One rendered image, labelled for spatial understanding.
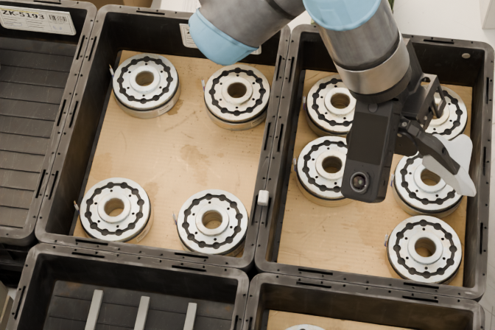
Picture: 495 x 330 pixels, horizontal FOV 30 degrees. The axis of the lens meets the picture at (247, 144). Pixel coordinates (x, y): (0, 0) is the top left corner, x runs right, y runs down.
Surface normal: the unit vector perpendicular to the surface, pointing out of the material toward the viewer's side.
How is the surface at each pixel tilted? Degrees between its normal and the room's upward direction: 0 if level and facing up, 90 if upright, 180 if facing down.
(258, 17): 63
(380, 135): 39
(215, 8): 43
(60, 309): 0
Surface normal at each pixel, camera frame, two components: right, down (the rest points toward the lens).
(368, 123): -0.55, -0.05
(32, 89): -0.05, -0.48
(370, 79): -0.04, 0.79
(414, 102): -0.37, -0.58
